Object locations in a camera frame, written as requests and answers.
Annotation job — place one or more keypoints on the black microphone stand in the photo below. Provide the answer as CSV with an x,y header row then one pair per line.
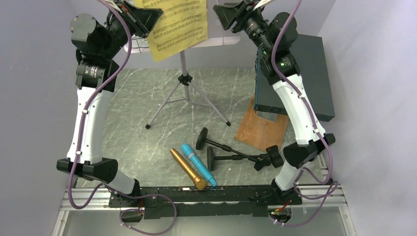
x,y
211,158
272,152

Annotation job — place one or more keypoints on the dark teal tilted board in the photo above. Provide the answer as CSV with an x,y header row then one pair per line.
x,y
310,56

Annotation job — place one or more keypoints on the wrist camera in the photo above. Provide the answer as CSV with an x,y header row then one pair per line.
x,y
262,3
113,5

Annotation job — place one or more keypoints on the lilac music stand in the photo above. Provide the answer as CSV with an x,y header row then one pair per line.
x,y
140,45

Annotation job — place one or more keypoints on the gold microphone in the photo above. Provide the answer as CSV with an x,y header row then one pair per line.
x,y
198,181

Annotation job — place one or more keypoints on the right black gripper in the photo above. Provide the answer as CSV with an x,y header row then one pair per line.
x,y
240,12

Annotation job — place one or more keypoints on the yellow paper sheet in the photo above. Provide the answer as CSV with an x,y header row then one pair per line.
x,y
183,24

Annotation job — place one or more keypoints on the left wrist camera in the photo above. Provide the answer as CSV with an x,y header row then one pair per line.
x,y
113,5

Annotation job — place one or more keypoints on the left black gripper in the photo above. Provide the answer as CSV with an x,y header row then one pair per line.
x,y
141,20

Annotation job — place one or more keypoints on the wooden base board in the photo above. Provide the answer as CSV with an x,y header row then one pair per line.
x,y
261,133

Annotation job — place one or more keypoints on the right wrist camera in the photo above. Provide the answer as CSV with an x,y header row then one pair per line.
x,y
262,3

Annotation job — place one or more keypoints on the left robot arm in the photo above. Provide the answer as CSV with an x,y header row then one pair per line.
x,y
96,46

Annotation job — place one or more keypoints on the blue microphone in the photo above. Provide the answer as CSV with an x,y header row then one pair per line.
x,y
189,152

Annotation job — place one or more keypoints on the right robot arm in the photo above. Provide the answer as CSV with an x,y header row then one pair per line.
x,y
282,72

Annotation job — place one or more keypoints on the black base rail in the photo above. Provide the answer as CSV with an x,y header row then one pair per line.
x,y
254,200

